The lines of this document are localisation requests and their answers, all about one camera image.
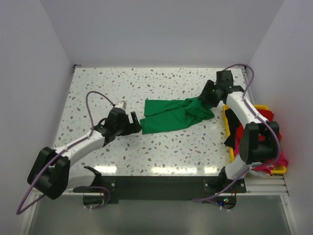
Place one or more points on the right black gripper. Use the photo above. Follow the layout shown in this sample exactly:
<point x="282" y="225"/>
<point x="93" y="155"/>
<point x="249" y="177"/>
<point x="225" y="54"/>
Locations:
<point x="205" y="95"/>

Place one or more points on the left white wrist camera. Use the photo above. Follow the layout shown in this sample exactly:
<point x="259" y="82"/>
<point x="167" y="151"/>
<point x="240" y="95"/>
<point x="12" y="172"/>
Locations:
<point x="121" y="105"/>

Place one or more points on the green t shirt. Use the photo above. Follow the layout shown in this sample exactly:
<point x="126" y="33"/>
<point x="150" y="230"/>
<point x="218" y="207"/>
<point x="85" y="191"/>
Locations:
<point x="172" y="115"/>

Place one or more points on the white grey t shirt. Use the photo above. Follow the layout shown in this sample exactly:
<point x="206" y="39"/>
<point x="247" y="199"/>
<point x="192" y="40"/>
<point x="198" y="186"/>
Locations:
<point x="258" y="174"/>

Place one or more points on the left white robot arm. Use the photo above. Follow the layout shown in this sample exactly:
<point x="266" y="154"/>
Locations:
<point x="50" y="172"/>

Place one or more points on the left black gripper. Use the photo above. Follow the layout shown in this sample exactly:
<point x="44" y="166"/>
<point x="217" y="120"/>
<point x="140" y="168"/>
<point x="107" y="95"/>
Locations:
<point x="131" y="129"/>

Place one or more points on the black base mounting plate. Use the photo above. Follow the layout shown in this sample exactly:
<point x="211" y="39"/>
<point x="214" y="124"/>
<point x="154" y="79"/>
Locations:
<point x="112" y="189"/>

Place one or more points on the red t shirt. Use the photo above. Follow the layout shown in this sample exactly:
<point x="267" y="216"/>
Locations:
<point x="267" y="115"/>

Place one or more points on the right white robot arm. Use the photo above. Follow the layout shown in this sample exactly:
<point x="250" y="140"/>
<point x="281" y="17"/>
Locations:
<point x="259" y="145"/>

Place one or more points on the aluminium frame rail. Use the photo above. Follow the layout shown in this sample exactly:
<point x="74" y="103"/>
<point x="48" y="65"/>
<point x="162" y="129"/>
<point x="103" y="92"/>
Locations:
<point x="269" y="184"/>

